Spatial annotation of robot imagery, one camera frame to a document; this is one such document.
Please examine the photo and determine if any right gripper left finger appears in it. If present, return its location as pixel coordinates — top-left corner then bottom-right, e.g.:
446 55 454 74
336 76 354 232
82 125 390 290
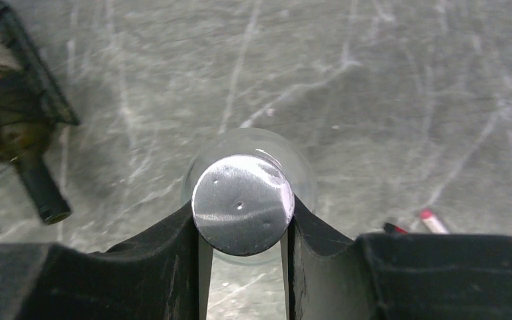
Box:
0 205 200 319

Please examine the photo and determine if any red black pen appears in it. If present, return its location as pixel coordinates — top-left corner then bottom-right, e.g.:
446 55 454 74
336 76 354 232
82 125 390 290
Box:
383 222 409 235

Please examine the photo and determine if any clear silver-capped bottle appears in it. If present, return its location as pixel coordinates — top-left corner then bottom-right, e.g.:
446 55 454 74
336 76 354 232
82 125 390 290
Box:
181 128 318 266

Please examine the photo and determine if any dark green labelled wine bottle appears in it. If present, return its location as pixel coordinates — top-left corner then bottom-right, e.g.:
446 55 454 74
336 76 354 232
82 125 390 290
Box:
0 26 73 225

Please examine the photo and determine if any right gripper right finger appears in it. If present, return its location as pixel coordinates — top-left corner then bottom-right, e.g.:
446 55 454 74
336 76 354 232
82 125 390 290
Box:
287 201 512 319

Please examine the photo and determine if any red white pen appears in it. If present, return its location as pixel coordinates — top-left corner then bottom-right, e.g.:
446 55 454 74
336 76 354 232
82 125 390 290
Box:
419 209 449 234

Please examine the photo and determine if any black wire wine rack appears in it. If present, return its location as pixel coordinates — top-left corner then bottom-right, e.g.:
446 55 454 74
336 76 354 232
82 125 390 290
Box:
0 1 80 126

